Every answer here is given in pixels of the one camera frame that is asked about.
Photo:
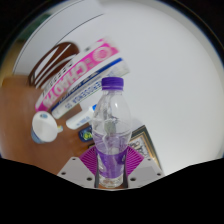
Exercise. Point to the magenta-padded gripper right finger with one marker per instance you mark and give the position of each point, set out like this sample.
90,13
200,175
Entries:
135,163

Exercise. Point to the white cabinet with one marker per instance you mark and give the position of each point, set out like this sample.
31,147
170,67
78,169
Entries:
56,30

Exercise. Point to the pink cardboard tube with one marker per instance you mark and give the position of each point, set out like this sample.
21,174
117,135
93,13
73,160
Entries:
76,71

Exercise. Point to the dark wooden chair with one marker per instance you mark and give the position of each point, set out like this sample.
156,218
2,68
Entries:
55,61

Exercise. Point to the purple-capped clear water bottle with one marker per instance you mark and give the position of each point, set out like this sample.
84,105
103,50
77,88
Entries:
111,133

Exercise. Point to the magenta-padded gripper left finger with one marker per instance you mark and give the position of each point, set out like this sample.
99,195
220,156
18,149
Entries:
87,163

